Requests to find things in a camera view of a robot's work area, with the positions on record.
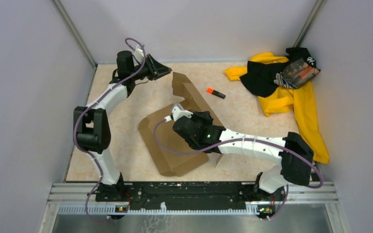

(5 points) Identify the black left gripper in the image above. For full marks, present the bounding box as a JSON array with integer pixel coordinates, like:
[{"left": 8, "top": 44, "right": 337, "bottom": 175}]
[{"left": 130, "top": 53, "right": 172, "bottom": 81}]

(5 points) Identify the brown cardboard box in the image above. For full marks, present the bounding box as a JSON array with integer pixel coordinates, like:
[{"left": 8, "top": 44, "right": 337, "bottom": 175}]
[{"left": 138, "top": 72, "right": 222, "bottom": 177}]

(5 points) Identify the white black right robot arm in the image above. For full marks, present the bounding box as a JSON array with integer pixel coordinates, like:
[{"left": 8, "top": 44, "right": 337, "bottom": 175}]
[{"left": 164, "top": 104, "right": 314, "bottom": 200}]

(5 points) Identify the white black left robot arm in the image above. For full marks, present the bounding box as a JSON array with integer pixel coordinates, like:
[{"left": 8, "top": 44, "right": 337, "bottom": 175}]
[{"left": 73, "top": 45, "right": 172, "bottom": 201}]

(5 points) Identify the orange black highlighter marker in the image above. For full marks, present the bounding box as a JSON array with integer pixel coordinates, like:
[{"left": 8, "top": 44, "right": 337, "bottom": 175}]
[{"left": 206, "top": 88, "right": 226, "bottom": 99}]

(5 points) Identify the black printed garment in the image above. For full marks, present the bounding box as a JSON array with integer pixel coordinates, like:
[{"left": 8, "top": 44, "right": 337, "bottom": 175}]
[{"left": 239, "top": 47, "right": 321, "bottom": 98}]

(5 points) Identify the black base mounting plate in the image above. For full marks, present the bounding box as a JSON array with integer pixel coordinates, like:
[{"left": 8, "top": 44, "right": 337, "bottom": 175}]
[{"left": 94, "top": 182, "right": 284, "bottom": 211}]

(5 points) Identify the yellow garment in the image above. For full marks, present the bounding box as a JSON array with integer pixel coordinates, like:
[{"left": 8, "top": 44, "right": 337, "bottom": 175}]
[{"left": 223, "top": 52, "right": 330, "bottom": 164}]

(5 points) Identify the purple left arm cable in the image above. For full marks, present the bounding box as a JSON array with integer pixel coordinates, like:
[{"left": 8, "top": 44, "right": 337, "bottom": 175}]
[{"left": 73, "top": 38, "right": 147, "bottom": 224}]

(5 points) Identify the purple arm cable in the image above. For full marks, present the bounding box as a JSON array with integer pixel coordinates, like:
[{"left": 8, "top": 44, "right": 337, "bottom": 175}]
[
  {"left": 73, "top": 38, "right": 147, "bottom": 224},
  {"left": 153, "top": 118, "right": 325, "bottom": 221}
]

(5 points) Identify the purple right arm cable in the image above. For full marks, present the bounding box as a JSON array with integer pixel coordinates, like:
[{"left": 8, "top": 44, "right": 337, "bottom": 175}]
[{"left": 153, "top": 118, "right": 325, "bottom": 221}]

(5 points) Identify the aluminium frame rail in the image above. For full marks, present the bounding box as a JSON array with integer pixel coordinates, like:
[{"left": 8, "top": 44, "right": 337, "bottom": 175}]
[{"left": 47, "top": 182, "right": 339, "bottom": 216}]

